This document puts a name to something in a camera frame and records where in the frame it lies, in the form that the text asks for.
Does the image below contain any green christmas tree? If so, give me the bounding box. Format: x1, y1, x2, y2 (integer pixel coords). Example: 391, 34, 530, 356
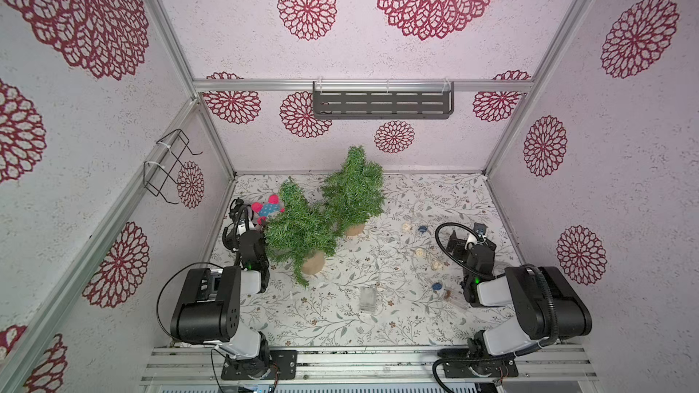
321, 146, 385, 237
264, 178, 338, 287

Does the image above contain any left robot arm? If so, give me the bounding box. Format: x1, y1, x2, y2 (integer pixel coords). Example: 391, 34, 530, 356
156, 198, 273, 380

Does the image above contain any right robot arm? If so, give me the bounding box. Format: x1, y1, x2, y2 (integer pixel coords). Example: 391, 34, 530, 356
431, 222, 593, 392

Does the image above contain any colourful plush toy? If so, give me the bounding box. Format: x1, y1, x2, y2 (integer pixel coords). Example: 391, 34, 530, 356
251, 195, 285, 226

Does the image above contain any clear plastic battery box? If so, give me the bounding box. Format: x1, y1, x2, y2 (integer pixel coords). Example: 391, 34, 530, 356
359, 287, 378, 313

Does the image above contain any black wire wall rack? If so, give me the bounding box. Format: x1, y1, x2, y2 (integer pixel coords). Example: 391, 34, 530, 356
142, 128, 204, 209

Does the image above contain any grey wall shelf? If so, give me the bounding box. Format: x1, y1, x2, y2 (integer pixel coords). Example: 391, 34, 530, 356
311, 82, 454, 120

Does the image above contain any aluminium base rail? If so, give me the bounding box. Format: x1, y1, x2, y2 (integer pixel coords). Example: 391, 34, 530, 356
137, 344, 598, 388

